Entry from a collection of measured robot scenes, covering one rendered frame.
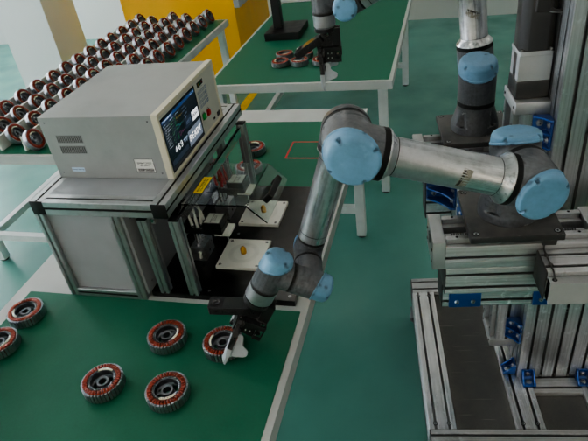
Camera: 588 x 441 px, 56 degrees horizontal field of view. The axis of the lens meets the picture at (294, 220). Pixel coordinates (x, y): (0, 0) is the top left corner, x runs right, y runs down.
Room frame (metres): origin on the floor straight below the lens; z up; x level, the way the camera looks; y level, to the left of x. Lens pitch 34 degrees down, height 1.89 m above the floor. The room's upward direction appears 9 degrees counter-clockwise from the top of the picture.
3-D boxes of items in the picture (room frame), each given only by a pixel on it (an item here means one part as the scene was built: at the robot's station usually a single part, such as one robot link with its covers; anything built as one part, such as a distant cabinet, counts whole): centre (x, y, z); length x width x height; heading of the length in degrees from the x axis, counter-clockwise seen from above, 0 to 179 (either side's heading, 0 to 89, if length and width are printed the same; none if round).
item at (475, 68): (1.65, -0.64, 1.20); 0.13 x 0.12 x 0.14; 162
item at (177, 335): (1.16, 0.41, 0.77); 0.11 x 0.11 x 0.04
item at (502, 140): (1.15, -0.55, 1.20); 0.13 x 0.12 x 0.14; 175
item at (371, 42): (3.92, -0.40, 0.37); 1.85 x 1.10 x 0.75; 162
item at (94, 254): (1.41, 0.63, 0.91); 0.28 x 0.03 x 0.32; 72
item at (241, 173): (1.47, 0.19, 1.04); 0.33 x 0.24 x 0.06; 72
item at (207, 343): (1.10, 0.24, 0.77); 0.11 x 0.11 x 0.04
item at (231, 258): (1.48, 0.18, 0.78); 0.15 x 0.15 x 0.01; 72
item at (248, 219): (1.71, 0.11, 0.78); 0.15 x 0.15 x 0.01; 72
